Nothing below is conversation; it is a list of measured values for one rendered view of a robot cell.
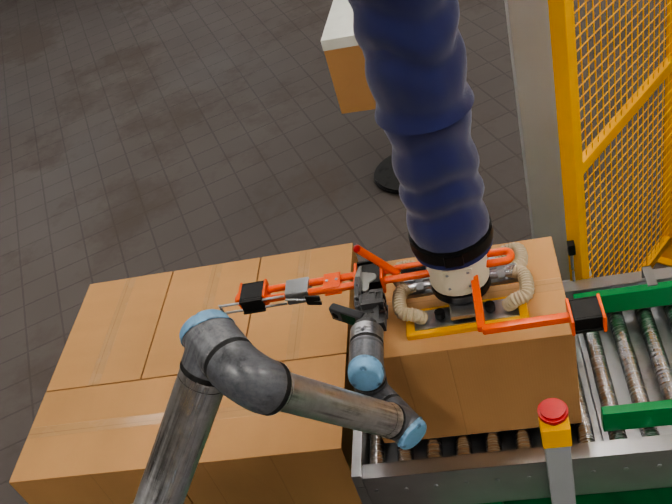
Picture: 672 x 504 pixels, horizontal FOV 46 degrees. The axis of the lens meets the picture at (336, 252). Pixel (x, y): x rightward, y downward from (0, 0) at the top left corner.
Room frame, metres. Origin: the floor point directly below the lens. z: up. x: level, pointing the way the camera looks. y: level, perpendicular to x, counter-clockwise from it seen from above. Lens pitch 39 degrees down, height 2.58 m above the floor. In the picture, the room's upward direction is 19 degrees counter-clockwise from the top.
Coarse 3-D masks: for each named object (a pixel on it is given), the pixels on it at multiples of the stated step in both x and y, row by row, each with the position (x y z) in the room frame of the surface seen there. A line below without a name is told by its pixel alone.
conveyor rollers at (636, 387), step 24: (648, 312) 1.66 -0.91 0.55; (624, 336) 1.60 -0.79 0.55; (648, 336) 1.57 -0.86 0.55; (600, 360) 1.54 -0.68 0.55; (624, 360) 1.51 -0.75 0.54; (600, 384) 1.45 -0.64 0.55; (528, 432) 1.38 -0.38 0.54; (576, 432) 1.33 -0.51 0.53; (624, 432) 1.27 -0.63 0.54; (648, 432) 1.24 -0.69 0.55; (384, 456) 1.47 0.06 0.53; (408, 456) 1.43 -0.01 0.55; (432, 456) 1.40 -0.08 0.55
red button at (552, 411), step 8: (544, 400) 1.11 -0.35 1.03; (552, 400) 1.10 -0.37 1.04; (560, 400) 1.10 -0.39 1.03; (544, 408) 1.09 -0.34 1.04; (552, 408) 1.08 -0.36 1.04; (560, 408) 1.07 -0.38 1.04; (544, 416) 1.07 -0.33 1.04; (552, 416) 1.06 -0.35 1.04; (560, 416) 1.05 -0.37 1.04; (552, 424) 1.05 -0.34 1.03
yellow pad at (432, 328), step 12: (492, 300) 1.53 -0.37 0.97; (432, 312) 1.56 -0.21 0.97; (444, 312) 1.53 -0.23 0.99; (492, 312) 1.49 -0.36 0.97; (504, 312) 1.47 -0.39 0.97; (516, 312) 1.46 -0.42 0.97; (528, 312) 1.45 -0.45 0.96; (408, 324) 1.55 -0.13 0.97; (432, 324) 1.52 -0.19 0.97; (444, 324) 1.50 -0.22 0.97; (456, 324) 1.49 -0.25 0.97; (468, 324) 1.48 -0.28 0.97; (408, 336) 1.51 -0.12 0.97; (420, 336) 1.50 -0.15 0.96; (432, 336) 1.49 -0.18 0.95
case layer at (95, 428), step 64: (320, 256) 2.48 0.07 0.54; (128, 320) 2.48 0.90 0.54; (256, 320) 2.24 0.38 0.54; (320, 320) 2.12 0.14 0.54; (64, 384) 2.24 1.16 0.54; (128, 384) 2.13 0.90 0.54; (64, 448) 1.92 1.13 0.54; (128, 448) 1.82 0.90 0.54; (256, 448) 1.65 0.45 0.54; (320, 448) 1.56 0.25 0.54
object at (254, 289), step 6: (252, 282) 1.79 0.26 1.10; (258, 282) 1.78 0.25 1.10; (264, 282) 1.77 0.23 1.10; (240, 288) 1.78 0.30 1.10; (246, 288) 1.77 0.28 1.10; (252, 288) 1.76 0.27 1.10; (258, 288) 1.75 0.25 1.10; (264, 288) 1.74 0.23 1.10; (240, 294) 1.75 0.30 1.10; (246, 294) 1.74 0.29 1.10; (252, 294) 1.74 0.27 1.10; (258, 294) 1.73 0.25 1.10; (264, 294) 1.72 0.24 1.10; (270, 294) 1.76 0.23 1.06; (240, 306) 1.73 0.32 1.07
